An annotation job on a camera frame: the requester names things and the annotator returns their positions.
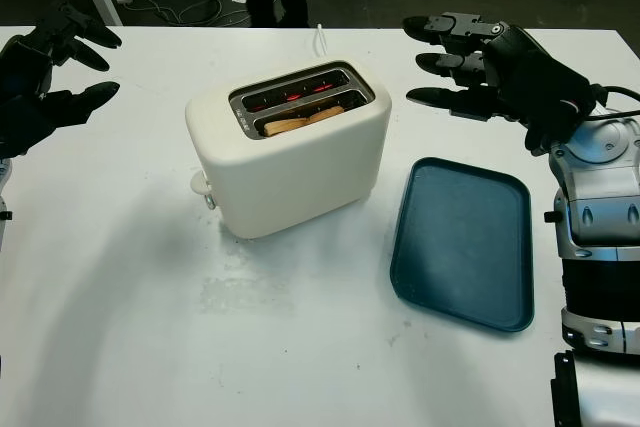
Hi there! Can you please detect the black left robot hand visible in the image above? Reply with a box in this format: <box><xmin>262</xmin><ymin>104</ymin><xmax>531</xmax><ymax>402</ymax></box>
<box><xmin>0</xmin><ymin>0</ymin><xmax>123</xmax><ymax>126</ymax></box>

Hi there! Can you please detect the white toaster power cord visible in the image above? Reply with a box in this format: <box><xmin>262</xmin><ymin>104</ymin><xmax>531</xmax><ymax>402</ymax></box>
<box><xmin>312</xmin><ymin>23</ymin><xmax>330</xmax><ymax>59</ymax></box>

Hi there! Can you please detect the white floor cable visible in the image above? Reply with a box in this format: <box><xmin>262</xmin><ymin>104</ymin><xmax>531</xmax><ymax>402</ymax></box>
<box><xmin>124</xmin><ymin>0</ymin><xmax>251</xmax><ymax>27</ymax></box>

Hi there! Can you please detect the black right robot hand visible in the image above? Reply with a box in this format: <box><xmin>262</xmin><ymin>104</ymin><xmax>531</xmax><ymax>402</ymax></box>
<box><xmin>402</xmin><ymin>10</ymin><xmax>598</xmax><ymax>124</ymax></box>

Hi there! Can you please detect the cream two-slot toaster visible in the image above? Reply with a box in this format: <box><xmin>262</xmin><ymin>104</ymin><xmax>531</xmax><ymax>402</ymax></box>
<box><xmin>184</xmin><ymin>59</ymin><xmax>394</xmax><ymax>241</ymax></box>

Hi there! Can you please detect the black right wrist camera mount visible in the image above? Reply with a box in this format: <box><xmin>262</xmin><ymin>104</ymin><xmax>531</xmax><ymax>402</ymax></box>
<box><xmin>523</xmin><ymin>119</ymin><xmax>576</xmax><ymax>157</ymax></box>

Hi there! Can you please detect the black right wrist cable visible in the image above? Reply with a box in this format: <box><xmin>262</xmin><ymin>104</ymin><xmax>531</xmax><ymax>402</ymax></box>
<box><xmin>592</xmin><ymin>81</ymin><xmax>640</xmax><ymax>121</ymax></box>

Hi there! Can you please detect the dark blue plastic tray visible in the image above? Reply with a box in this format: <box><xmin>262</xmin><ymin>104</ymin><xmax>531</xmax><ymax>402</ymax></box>
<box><xmin>388</xmin><ymin>156</ymin><xmax>536</xmax><ymax>336</ymax></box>

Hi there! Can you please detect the white toaster lever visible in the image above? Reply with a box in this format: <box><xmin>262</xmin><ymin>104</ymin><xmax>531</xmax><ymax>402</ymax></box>
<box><xmin>189</xmin><ymin>171</ymin><xmax>214</xmax><ymax>197</ymax></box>

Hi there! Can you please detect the toast slice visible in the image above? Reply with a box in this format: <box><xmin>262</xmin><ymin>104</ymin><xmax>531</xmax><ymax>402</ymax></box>
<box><xmin>263</xmin><ymin>105</ymin><xmax>346</xmax><ymax>138</ymax></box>

